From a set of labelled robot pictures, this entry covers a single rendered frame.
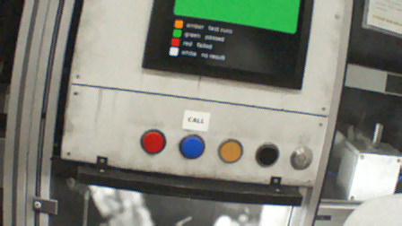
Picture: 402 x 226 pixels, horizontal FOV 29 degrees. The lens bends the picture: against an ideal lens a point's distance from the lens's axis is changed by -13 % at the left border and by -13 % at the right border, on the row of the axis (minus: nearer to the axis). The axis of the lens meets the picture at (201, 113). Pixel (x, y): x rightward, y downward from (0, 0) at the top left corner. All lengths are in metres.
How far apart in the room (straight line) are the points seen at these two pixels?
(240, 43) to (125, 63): 0.17
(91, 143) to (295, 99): 0.33
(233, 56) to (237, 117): 0.10
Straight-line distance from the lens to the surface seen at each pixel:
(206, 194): 1.34
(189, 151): 1.35
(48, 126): 1.34
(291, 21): 1.33
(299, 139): 1.39
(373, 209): 0.91
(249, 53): 1.32
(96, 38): 1.31
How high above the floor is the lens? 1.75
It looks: 12 degrees down
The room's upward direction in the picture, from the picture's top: 10 degrees clockwise
